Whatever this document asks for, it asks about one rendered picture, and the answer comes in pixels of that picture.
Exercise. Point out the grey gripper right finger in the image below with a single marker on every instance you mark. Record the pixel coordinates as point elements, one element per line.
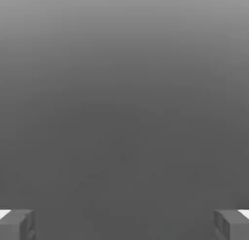
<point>233,225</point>

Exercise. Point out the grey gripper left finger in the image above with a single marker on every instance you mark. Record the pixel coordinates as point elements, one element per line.
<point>15,225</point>

